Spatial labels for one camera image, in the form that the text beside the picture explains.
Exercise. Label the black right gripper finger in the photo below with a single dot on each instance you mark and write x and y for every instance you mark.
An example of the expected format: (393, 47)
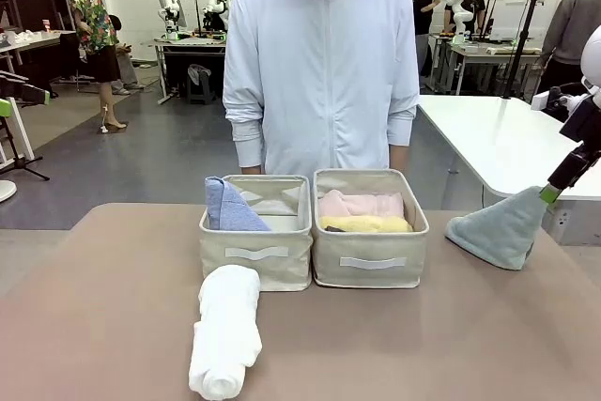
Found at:
(544, 194)
(554, 195)

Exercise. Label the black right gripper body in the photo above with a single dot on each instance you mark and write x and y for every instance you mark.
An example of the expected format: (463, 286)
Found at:
(575, 164)

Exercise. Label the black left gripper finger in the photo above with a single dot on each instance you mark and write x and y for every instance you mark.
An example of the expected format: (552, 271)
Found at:
(29, 89)
(4, 107)

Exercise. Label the grey teal towel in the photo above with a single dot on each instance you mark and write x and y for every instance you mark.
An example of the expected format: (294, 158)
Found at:
(502, 227)

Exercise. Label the yellow towel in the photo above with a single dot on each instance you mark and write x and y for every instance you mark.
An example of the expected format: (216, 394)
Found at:
(371, 225)

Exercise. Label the pink towel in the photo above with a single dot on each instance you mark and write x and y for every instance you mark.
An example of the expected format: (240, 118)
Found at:
(361, 204)

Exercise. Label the lavender blue towel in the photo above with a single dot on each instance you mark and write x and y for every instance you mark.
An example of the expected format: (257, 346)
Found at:
(232, 211)

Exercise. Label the person's left forearm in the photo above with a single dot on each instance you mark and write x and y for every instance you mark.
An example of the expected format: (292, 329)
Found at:
(399, 143)

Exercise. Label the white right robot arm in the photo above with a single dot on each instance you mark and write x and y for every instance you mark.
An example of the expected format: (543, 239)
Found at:
(592, 67)

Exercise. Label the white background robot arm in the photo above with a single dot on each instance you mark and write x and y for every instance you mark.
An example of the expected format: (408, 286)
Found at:
(170, 9)
(461, 9)
(220, 4)

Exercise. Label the person's right forearm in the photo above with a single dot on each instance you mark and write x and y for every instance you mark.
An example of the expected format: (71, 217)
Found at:
(248, 147)

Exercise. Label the person's right hand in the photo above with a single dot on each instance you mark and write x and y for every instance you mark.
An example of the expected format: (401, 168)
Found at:
(251, 170)

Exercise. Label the black floor tripod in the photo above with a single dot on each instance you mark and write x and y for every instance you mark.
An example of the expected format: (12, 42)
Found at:
(21, 157)

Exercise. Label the white side table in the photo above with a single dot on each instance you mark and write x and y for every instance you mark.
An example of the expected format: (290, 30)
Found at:
(493, 138)

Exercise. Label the white round stand base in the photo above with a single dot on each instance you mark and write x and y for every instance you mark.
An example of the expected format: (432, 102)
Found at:
(5, 190)

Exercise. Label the woman in floral shirt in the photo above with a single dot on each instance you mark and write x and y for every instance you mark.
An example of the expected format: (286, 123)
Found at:
(91, 20)

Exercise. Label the seated person in grey trousers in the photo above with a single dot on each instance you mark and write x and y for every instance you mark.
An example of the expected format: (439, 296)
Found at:
(126, 67)

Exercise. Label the black tripod pole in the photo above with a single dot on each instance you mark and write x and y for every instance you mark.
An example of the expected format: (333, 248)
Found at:
(519, 44)

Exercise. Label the person in grey sweater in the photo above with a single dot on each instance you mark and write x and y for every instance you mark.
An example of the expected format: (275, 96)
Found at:
(570, 25)

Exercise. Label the grey metal workbench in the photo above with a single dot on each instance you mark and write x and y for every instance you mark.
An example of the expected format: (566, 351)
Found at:
(488, 56)
(188, 58)

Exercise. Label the dark stool with cloth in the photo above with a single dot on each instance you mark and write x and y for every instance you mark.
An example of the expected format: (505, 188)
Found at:
(199, 81)

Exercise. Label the beige fabric storage basket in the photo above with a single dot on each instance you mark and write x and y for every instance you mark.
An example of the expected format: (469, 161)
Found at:
(256, 255)
(371, 260)

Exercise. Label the man in black t-shirt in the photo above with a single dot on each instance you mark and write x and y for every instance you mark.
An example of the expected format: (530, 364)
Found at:
(425, 11)

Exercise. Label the person in white hoodie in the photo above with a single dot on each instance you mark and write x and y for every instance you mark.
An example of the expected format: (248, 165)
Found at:
(324, 91)

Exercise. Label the white rolled towel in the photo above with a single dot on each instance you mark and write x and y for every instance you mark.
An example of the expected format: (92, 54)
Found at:
(227, 326)

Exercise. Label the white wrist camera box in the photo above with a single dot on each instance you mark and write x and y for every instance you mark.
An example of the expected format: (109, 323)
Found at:
(541, 100)

